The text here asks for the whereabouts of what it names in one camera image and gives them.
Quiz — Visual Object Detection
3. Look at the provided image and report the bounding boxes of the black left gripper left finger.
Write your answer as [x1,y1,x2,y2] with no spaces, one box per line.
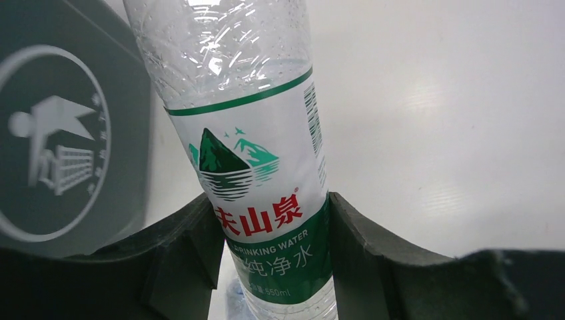
[1,195,225,319]

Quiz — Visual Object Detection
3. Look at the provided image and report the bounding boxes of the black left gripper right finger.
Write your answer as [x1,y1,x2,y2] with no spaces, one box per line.
[329,192,564,319]

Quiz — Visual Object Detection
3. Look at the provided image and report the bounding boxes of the dark green plastic bin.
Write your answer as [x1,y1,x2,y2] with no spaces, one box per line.
[1,1,151,257]

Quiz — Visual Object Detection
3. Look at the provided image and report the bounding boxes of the green cap water bottle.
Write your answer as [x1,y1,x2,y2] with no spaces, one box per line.
[124,1,338,319]

